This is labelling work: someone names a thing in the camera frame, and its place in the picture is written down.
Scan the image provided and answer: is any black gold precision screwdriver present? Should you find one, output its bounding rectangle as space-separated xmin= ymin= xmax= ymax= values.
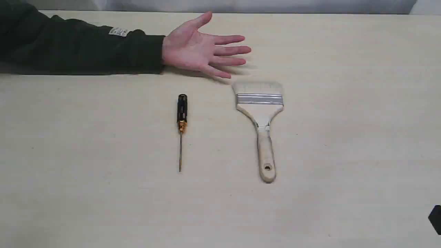
xmin=177 ymin=94 xmax=188 ymax=173

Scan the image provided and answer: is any dark green sleeved forearm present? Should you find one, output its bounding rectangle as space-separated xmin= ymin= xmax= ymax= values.
xmin=0 ymin=0 xmax=164 ymax=75

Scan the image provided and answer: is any person's open bare hand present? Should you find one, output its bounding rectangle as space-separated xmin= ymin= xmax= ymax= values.
xmin=161 ymin=11 xmax=252 ymax=79

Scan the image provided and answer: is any wide wooden paint brush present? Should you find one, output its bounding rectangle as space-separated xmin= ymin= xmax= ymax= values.
xmin=232 ymin=81 xmax=284 ymax=183

